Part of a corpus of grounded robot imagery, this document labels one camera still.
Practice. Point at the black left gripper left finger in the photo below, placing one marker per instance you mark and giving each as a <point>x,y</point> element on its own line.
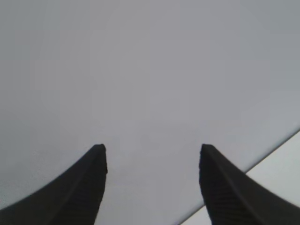
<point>70,192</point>

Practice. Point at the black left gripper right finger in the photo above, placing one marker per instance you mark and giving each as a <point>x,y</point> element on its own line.
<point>229,194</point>

